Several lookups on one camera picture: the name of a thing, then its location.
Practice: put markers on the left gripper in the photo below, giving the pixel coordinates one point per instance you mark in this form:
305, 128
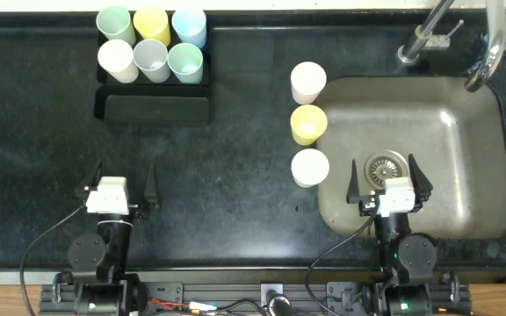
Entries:
136, 210

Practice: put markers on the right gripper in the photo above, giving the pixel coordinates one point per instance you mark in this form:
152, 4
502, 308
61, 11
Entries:
369, 205

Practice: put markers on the white cup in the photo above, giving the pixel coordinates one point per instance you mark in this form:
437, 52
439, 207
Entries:
310, 167

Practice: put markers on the yellow cup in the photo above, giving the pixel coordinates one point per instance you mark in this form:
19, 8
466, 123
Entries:
308, 123
149, 22

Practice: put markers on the pink cup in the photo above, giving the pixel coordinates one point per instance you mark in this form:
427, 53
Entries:
114, 57
308, 79

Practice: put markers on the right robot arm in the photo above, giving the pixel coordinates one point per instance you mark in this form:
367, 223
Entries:
417, 256

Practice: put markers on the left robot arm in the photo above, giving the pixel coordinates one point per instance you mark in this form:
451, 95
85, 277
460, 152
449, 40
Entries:
87, 252

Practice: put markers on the steel sink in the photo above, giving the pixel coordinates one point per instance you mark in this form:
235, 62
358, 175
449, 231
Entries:
455, 153

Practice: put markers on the black tray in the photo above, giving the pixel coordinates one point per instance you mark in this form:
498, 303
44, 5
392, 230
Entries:
156, 109

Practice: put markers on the grey cup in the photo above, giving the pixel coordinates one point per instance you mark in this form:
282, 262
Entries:
149, 55

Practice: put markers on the green cup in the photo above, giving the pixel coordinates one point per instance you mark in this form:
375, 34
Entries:
112, 22
185, 59

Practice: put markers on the blue cup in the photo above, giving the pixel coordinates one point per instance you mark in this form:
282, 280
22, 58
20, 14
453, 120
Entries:
188, 24

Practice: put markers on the steel tap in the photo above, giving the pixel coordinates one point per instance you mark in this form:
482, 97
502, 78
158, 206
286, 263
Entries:
496, 48

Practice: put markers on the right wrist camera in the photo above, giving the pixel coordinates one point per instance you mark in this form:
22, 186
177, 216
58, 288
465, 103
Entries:
397, 195

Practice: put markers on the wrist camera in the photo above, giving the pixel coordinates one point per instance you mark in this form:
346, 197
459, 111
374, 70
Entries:
108, 195
397, 195

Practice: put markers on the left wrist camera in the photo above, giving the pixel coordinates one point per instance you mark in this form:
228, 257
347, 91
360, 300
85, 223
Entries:
108, 195

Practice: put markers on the mounting rail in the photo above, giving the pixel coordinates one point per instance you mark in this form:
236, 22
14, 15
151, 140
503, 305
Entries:
226, 294

